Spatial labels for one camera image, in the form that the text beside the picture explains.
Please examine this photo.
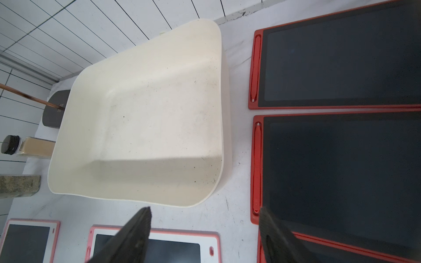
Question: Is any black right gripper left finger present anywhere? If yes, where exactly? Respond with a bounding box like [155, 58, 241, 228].
[89, 207, 152, 263]

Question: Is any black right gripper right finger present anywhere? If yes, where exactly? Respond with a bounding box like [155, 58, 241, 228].
[259, 207, 319, 263]

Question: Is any pink bottom writing tablet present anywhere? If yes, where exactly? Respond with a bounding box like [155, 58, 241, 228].
[85, 225, 222, 263]

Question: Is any red writing tablet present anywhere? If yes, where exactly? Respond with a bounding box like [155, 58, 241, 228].
[250, 108, 421, 249]
[248, 1, 421, 110]
[258, 232, 421, 263]

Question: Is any white pink writing tablet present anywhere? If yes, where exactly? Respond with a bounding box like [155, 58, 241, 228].
[1, 219, 60, 263]

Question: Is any cream plastic storage box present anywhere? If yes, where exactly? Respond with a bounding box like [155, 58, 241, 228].
[48, 19, 232, 207]

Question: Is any glass jar with grey contents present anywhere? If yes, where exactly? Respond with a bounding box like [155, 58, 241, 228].
[1, 175, 41, 199]

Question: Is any glass jar with beige contents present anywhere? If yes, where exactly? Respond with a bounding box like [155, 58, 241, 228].
[1, 135, 55, 158]

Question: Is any metal cup holder stand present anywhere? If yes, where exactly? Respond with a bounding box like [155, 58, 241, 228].
[1, 84, 70, 129]

